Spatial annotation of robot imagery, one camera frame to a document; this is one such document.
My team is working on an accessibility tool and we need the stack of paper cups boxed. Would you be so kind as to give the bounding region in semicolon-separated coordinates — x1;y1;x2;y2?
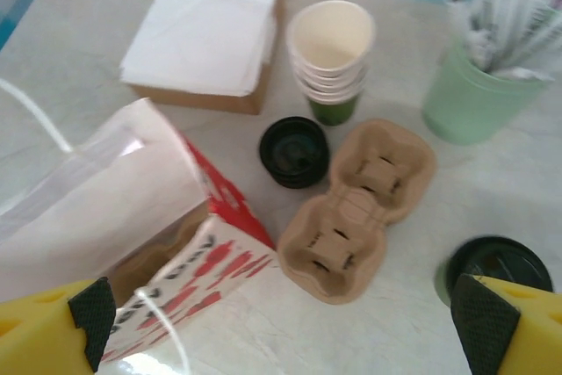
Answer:
285;0;378;80

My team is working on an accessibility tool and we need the red and white paper bag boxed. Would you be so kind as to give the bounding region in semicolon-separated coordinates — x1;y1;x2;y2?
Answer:
0;78;278;375

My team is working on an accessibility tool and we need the stack of white napkins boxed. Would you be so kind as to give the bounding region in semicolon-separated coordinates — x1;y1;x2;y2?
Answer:
119;0;282;97

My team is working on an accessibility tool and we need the green paper coffee cup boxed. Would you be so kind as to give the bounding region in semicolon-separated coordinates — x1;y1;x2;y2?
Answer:
302;83;368;126
292;65;370;86
298;74;369;95
433;267;456;308

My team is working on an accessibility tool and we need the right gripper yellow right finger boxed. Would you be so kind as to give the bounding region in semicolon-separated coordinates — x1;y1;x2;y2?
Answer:
450;272;562;375

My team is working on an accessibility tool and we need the mint green holder cup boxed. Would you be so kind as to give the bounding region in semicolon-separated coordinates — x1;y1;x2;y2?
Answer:
421;8;562;148

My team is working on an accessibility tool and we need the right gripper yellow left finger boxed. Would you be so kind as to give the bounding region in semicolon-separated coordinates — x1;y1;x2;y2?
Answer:
0;277;118;375

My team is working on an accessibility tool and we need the brown cardboard box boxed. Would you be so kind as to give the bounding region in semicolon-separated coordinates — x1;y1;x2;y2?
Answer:
131;0;286;116

